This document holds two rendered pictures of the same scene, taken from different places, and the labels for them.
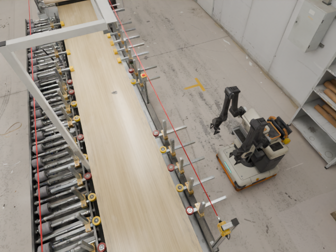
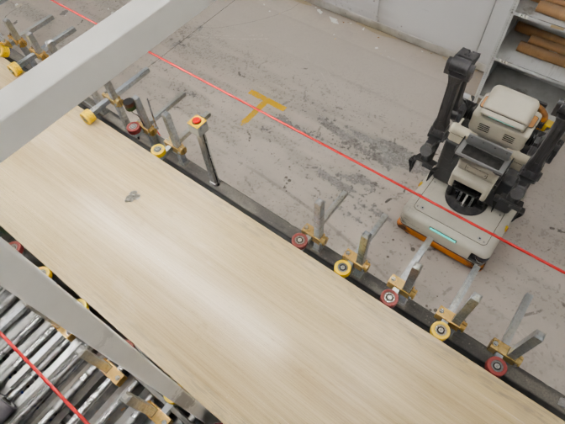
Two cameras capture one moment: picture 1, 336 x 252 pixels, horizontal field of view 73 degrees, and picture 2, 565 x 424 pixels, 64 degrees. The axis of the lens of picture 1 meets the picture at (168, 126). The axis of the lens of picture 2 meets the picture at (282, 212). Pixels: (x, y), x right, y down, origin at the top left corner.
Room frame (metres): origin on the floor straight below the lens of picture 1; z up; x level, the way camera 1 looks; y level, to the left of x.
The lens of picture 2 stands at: (0.70, 0.72, 2.83)
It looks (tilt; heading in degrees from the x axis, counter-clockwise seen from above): 58 degrees down; 331
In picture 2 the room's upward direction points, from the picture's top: 6 degrees counter-clockwise
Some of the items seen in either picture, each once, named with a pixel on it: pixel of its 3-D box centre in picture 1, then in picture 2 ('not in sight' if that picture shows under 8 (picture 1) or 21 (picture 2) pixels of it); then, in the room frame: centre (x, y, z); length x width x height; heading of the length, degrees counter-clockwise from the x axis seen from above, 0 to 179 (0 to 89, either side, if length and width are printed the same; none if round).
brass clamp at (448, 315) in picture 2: (189, 188); (451, 319); (0.89, -0.20, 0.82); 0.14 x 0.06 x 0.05; 19
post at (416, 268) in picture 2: (181, 168); (407, 288); (1.11, -0.12, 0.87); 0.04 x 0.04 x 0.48; 19
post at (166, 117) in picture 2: (140, 81); (176, 142); (2.53, 0.37, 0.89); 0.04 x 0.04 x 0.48; 19
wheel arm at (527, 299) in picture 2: (206, 205); (509, 333); (0.70, -0.36, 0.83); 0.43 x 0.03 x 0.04; 109
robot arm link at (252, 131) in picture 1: (250, 136); (548, 143); (1.14, -0.76, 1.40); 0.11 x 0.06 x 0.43; 19
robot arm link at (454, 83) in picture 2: (226, 105); (448, 102); (1.54, -0.62, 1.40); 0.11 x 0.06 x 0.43; 19
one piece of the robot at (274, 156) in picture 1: (260, 145); (488, 160); (1.52, -1.21, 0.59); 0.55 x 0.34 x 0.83; 19
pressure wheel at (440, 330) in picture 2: (179, 189); (438, 333); (0.88, -0.09, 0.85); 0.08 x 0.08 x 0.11
